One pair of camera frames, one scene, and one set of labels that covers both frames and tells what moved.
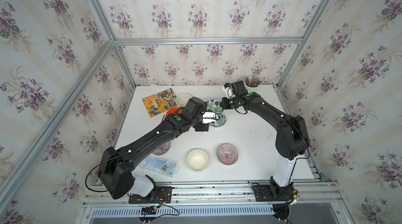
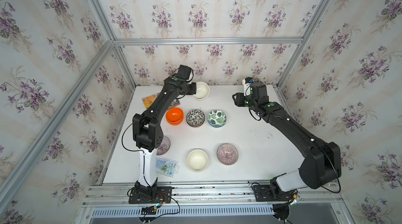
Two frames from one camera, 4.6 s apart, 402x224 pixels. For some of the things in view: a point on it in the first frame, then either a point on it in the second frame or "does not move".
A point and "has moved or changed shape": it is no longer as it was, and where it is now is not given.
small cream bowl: x=182 y=99 -> x=202 y=91
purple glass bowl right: x=227 y=154 does not move
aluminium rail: x=313 y=193 does not move
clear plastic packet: x=164 y=166 does not move
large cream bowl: x=197 y=160 does not move
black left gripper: x=202 y=128 -> x=194 y=91
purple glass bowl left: x=163 y=149 does not move
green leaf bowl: x=214 y=105 has moved or changed shape
